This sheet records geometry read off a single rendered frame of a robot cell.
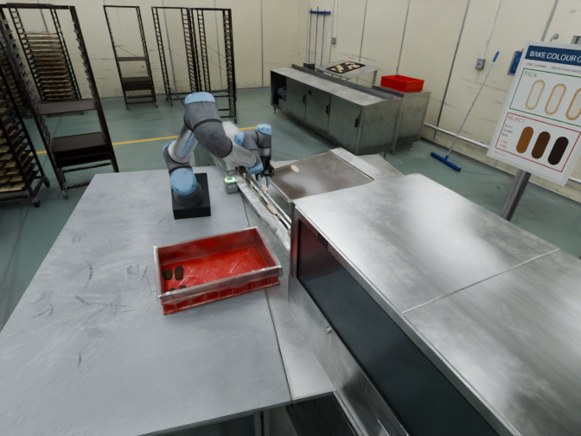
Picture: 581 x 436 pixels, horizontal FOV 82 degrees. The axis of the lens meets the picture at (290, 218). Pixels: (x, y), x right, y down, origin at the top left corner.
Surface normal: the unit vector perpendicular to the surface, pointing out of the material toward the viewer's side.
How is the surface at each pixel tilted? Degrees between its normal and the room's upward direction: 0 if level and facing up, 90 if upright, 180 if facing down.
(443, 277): 0
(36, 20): 90
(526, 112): 90
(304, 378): 0
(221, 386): 0
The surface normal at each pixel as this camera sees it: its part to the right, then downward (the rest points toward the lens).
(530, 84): -0.91, 0.20
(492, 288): 0.03, -0.85
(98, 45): 0.43, 0.49
